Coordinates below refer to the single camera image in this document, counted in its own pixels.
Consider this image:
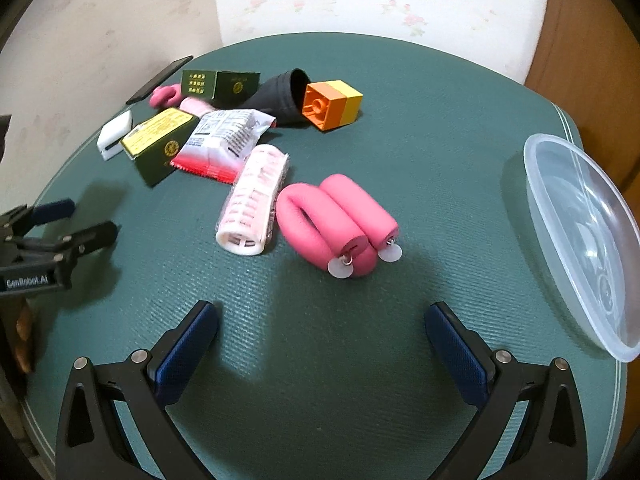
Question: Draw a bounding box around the white red snack packet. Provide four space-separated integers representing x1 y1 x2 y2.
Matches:
171 110 277 183

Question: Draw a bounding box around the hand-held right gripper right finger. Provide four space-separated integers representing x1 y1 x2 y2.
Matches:
424 302 588 480

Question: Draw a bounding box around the dark green box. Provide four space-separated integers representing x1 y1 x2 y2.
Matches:
180 70 261 102

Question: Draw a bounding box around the large pink foam curler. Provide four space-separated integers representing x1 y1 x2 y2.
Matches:
276 174 401 279

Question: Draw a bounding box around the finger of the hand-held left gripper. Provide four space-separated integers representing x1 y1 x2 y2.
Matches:
25 199 77 227
22 221 121 262

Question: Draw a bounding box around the light pink hair roller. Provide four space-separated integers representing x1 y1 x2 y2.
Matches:
179 96 213 117

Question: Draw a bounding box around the black plastic cup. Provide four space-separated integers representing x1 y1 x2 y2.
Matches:
240 67 313 128

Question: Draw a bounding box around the pink plastic hair roller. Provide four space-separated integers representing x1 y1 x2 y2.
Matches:
216 144 291 257

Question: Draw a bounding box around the green box yellow label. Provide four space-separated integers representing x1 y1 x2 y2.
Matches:
120 108 199 188

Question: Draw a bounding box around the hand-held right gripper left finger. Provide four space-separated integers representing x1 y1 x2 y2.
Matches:
55 301 221 480

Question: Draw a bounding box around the clear plastic bowl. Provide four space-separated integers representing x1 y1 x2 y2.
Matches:
522 132 640 363

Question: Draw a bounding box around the person's left hand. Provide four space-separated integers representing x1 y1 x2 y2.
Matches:
14 305 37 374

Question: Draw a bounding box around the small pink foam curler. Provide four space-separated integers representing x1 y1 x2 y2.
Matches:
149 83 183 109

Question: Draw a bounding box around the orange yellow toy block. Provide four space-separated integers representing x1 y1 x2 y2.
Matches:
301 80 364 133

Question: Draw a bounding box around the black flat stick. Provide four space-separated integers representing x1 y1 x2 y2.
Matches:
125 55 194 106

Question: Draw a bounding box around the wooden door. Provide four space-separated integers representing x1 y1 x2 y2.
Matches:
522 0 640 196

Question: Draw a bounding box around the white sponge block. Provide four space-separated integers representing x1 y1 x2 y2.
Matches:
96 110 136 162

